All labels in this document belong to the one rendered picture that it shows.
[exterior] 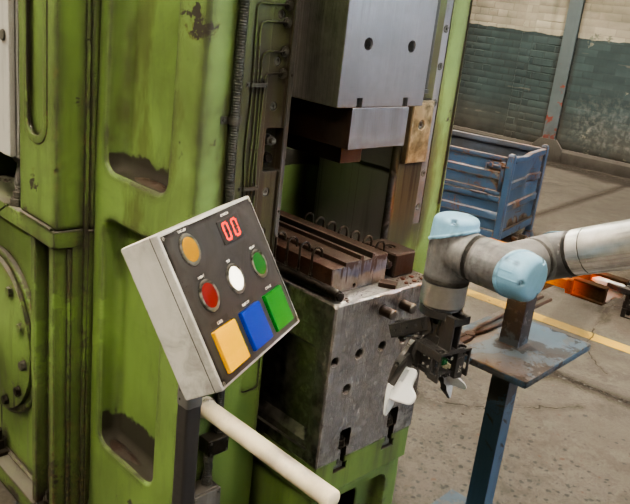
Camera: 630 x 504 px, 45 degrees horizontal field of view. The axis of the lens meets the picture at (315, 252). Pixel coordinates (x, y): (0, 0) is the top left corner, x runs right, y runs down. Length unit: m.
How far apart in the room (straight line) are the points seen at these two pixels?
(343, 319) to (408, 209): 0.52
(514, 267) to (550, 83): 8.64
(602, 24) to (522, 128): 1.49
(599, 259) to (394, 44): 0.80
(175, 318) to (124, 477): 1.00
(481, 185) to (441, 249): 4.32
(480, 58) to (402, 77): 8.35
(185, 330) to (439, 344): 0.42
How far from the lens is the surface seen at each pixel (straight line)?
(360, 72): 1.74
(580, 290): 2.01
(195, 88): 1.66
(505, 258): 1.17
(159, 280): 1.28
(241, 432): 1.80
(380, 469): 2.26
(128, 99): 1.98
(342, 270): 1.86
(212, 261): 1.37
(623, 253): 1.21
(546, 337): 2.37
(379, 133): 1.83
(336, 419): 1.97
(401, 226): 2.22
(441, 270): 1.23
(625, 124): 9.46
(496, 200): 5.49
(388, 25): 1.79
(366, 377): 1.99
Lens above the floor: 1.59
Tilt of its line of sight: 18 degrees down
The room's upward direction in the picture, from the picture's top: 7 degrees clockwise
